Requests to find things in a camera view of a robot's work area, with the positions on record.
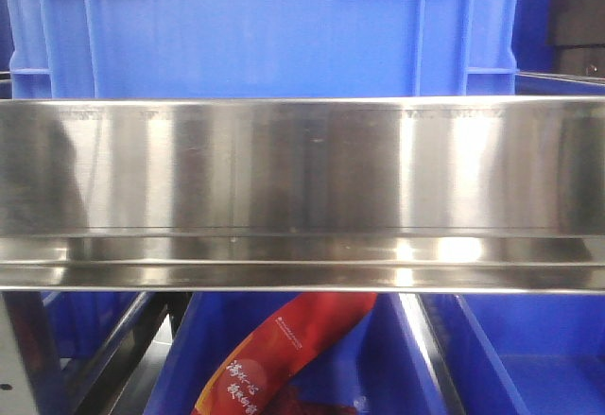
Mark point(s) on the dark blue middle bin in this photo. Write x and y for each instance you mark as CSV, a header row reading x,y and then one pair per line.
x,y
377,369

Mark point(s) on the dark blue bin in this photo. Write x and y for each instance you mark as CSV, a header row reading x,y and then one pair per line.
x,y
522,354
377,369

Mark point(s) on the dark blue right bin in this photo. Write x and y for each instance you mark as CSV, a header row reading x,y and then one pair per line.
x,y
522,354

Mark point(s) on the red snack package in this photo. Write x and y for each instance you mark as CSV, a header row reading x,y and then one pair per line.
x,y
288,340

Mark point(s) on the steel divider bar right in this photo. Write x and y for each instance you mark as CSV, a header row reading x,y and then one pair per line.
x,y
438,382

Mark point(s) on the steel divider bar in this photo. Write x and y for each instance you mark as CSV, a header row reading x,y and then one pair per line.
x,y
94,384
438,382

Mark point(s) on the steel divider bar left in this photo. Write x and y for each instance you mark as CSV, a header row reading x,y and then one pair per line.
x,y
94,384

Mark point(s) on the large light blue crate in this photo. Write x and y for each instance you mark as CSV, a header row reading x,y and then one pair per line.
x,y
261,48

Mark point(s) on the white perforated shelf upright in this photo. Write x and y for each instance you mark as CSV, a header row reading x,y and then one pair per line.
x,y
17,396

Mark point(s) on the stainless steel shelf rail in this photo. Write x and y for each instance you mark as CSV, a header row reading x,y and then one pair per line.
x,y
423,194

